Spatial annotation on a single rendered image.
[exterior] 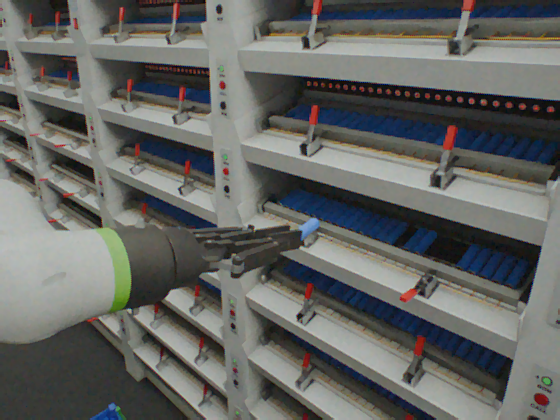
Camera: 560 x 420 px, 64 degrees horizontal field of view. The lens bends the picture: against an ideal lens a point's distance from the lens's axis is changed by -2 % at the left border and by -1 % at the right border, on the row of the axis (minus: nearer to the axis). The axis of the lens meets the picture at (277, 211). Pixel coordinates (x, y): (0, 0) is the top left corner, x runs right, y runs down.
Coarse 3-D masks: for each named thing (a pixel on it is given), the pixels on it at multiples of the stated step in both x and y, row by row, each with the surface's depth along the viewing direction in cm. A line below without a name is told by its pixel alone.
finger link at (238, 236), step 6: (252, 228) 66; (198, 234) 58; (204, 234) 59; (210, 234) 60; (216, 234) 60; (222, 234) 62; (228, 234) 62; (234, 234) 63; (240, 234) 63; (246, 234) 64; (252, 234) 65; (198, 240) 57; (204, 240) 58; (216, 240) 60; (222, 240) 61; (234, 240) 63; (240, 240) 64
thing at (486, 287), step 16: (272, 208) 102; (288, 208) 101; (320, 224) 94; (352, 240) 88; (368, 240) 86; (384, 256) 84; (400, 256) 81; (416, 256) 80; (448, 272) 75; (464, 272) 74; (448, 288) 74; (480, 288) 72; (496, 288) 70; (512, 304) 69
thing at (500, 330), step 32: (256, 192) 104; (288, 192) 111; (256, 224) 103; (288, 256) 98; (320, 256) 89; (352, 256) 87; (384, 288) 80; (448, 320) 73; (480, 320) 69; (512, 320) 68; (512, 352) 67
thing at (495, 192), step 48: (288, 96) 103; (336, 96) 97; (384, 96) 89; (432, 96) 81; (480, 96) 75; (288, 144) 91; (336, 144) 87; (384, 144) 80; (432, 144) 74; (480, 144) 72; (528, 144) 70; (384, 192) 75; (432, 192) 68; (480, 192) 65; (528, 192) 63; (528, 240) 61
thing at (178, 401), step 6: (150, 372) 183; (150, 378) 185; (156, 378) 180; (156, 384) 182; (162, 384) 177; (162, 390) 179; (168, 390) 174; (168, 396) 176; (174, 396) 172; (174, 402) 173; (180, 402) 169; (180, 408) 171; (186, 408) 167; (186, 414) 168; (192, 414) 164; (198, 414) 163
